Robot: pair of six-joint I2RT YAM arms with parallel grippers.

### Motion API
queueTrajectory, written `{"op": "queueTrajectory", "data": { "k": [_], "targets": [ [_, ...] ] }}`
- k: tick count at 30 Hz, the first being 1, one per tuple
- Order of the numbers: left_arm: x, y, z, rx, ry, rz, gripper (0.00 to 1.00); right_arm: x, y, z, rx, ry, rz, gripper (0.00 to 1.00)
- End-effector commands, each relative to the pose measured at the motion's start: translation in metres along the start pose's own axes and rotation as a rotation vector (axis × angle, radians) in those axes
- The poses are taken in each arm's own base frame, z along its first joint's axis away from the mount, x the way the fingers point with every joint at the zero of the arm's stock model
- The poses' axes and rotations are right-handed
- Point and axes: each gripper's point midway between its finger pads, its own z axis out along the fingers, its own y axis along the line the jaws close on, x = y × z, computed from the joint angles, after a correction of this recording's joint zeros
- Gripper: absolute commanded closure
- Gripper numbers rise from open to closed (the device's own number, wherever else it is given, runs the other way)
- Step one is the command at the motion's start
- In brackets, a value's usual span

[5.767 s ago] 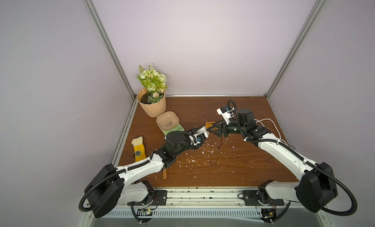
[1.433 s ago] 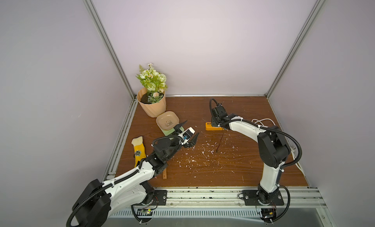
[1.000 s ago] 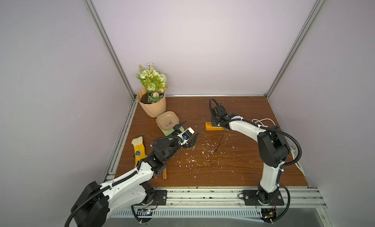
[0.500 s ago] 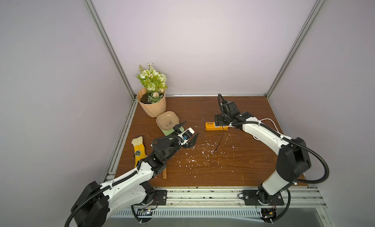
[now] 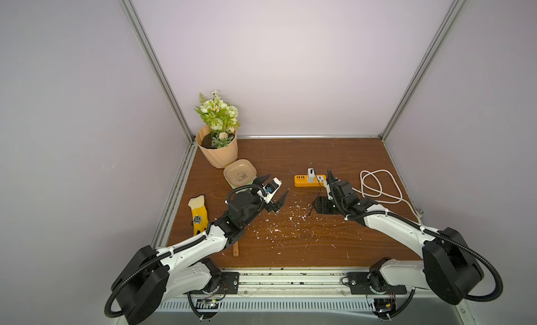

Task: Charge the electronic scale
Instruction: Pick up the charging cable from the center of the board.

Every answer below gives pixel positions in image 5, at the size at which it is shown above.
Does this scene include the black USB charging cable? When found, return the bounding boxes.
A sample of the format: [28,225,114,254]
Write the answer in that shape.
[308,173,324,217]

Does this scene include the beige panda scale bowl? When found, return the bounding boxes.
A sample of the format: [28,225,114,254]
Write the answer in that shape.
[223,159,257,189]

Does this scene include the white USB charger adapter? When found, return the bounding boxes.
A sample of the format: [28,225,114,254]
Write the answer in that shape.
[307,168,317,183]

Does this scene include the orange power strip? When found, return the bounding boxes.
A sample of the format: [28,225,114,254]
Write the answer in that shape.
[294,175,323,187]

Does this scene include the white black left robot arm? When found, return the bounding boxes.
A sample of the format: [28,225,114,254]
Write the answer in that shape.
[103,175,285,324]

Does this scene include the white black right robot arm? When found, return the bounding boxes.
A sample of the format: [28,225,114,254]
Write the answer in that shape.
[313,173,504,305]

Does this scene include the beige flower pot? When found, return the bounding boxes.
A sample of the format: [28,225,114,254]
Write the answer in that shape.
[196,125,239,169]

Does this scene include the green white artificial flowers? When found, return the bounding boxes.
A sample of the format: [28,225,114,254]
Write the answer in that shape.
[195,90,240,150]

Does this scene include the left controller circuit board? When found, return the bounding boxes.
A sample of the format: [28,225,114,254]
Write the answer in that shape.
[195,298,220,315]

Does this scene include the controller circuit board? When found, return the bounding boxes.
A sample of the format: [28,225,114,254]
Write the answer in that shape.
[195,298,220,315]
[373,298,397,320]

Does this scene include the right controller circuit board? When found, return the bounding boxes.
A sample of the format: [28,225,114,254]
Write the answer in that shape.
[373,298,397,320]

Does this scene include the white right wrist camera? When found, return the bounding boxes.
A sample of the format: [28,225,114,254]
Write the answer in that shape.
[316,175,333,200]

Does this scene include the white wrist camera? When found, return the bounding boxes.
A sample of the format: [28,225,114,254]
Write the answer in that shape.
[316,175,333,200]
[263,178,282,203]

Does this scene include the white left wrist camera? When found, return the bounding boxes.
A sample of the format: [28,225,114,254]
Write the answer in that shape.
[263,178,282,203]

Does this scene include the white power strip cord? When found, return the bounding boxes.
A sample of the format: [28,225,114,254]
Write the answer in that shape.
[351,169,422,225]

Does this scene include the blue garden fork wooden handle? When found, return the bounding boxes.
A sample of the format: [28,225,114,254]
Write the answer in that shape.
[232,241,240,257]

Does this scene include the aluminium front rail frame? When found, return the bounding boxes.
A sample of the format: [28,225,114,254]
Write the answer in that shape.
[123,268,468,299]

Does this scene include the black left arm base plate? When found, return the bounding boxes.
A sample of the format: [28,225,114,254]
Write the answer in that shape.
[191,272,240,295]

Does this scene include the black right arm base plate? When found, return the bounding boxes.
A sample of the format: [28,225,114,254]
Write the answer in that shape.
[341,272,408,295]

